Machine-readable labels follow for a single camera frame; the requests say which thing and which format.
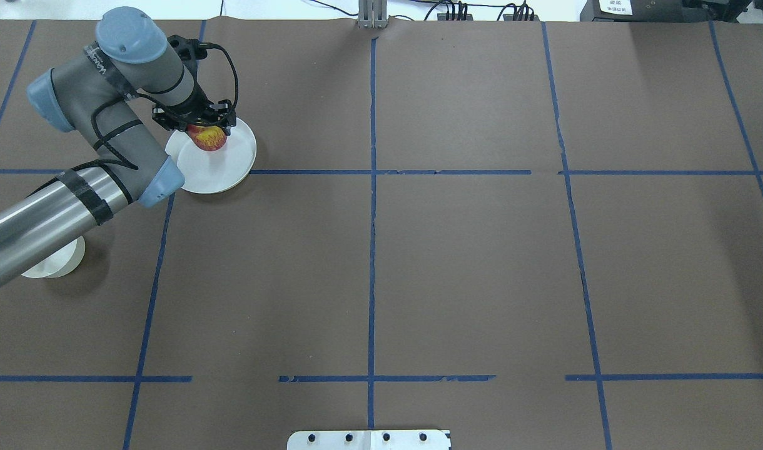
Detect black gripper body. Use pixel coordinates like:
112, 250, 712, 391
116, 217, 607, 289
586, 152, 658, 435
152, 35, 238, 136

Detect red yellow apple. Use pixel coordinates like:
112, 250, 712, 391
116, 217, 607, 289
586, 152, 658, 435
185, 124, 228, 152

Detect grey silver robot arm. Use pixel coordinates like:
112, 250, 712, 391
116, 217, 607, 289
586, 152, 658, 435
0, 6, 238, 288

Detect white round plate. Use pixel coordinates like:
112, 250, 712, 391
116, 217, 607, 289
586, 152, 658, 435
165, 119, 258, 194

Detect white round bowl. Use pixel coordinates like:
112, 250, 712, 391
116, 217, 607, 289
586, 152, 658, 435
22, 236, 86, 279

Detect metal plate with bolts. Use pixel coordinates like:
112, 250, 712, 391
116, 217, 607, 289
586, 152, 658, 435
286, 429, 452, 449

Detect black equipment box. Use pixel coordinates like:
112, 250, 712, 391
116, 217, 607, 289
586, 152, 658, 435
579, 1, 752, 23

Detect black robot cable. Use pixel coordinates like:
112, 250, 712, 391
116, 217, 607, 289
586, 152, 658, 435
91, 41, 240, 171

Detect black cable bundle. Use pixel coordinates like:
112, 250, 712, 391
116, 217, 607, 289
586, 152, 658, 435
306, 0, 538, 22

